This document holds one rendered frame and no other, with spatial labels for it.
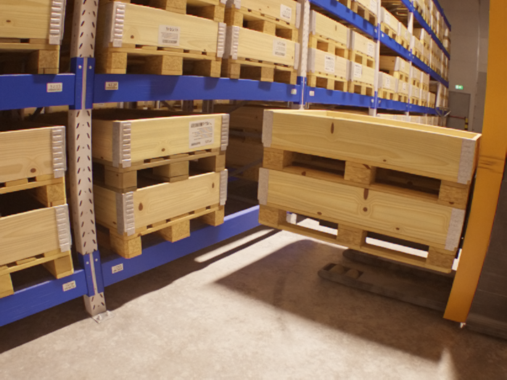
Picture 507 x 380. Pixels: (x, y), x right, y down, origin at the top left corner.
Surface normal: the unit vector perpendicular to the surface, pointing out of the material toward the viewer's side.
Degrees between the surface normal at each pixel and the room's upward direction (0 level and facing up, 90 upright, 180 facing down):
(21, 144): 90
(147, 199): 90
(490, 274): 90
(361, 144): 90
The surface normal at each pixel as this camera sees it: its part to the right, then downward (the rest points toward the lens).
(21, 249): 0.82, 0.19
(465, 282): -0.57, 0.17
